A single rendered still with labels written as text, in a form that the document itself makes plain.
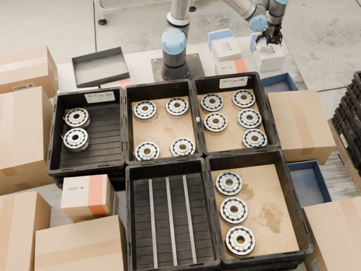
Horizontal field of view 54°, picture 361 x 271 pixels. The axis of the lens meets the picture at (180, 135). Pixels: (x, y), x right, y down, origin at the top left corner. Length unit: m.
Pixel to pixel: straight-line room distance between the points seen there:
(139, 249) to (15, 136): 0.70
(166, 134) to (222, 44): 0.65
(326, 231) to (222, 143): 0.52
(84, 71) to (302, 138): 1.13
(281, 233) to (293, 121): 0.48
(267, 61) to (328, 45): 1.44
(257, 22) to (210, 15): 1.84
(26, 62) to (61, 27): 1.61
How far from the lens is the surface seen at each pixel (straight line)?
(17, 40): 3.56
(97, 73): 1.92
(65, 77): 2.04
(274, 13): 1.76
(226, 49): 1.92
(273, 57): 1.89
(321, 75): 3.02
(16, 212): 1.49
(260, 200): 1.39
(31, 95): 1.73
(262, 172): 1.45
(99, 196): 1.32
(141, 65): 1.99
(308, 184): 1.61
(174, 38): 1.70
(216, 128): 1.50
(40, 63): 1.92
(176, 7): 1.74
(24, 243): 1.42
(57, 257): 1.36
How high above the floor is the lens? 2.09
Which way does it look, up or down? 56 degrees down
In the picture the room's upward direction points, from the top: 4 degrees counter-clockwise
